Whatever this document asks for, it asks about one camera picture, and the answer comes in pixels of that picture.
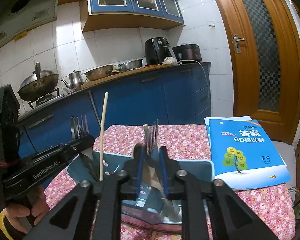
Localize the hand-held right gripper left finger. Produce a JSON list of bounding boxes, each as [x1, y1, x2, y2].
[[22, 144, 145, 240]]

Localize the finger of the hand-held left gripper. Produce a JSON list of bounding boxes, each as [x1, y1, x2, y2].
[[59, 134, 95, 161]]

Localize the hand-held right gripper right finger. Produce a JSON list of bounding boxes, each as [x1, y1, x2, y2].
[[159, 146, 280, 240]]

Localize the stainless steel spoon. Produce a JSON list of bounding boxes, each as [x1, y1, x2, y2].
[[70, 117, 79, 139]]

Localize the stainless steel fork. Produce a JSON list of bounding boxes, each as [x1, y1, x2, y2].
[[77, 114, 99, 182], [149, 119, 178, 221]]

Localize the light blue utensil box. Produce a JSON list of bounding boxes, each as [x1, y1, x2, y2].
[[66, 151, 215, 233]]

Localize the person's left hand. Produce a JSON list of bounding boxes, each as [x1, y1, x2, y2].
[[5, 184, 51, 235]]

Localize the pink floral tablecloth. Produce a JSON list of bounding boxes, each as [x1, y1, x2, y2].
[[44, 124, 297, 240]]

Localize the gas stove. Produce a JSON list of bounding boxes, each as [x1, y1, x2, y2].
[[27, 87, 65, 109]]

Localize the stainless steel kettle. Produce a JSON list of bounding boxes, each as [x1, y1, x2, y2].
[[61, 70, 85, 90]]

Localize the metal colander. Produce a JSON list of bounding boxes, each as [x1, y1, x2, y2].
[[83, 64, 115, 82]]

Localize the blue workbook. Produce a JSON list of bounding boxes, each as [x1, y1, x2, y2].
[[204, 116, 292, 190]]

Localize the stainless steel bowl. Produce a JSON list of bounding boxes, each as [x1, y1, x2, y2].
[[117, 59, 144, 71]]

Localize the wooden cutting board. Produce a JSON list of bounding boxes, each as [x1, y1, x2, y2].
[[79, 64, 172, 90]]

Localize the black air fryer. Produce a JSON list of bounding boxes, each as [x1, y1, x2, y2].
[[145, 37, 172, 65]]

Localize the dark rice cooker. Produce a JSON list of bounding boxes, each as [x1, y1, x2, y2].
[[172, 42, 202, 63]]

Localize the wooden door with glass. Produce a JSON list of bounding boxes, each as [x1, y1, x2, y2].
[[206, 0, 300, 145]]

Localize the grey range hood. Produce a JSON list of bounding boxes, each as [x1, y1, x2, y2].
[[0, 0, 63, 53]]

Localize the steel wok with handle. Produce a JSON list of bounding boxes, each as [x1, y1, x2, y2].
[[17, 62, 60, 102]]

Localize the white power cable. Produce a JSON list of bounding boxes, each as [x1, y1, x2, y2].
[[182, 60, 212, 120]]

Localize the blue wall cabinet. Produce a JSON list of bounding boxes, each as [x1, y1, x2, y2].
[[57, 0, 185, 33]]

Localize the metal door handle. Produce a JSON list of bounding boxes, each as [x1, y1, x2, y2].
[[232, 34, 245, 53]]

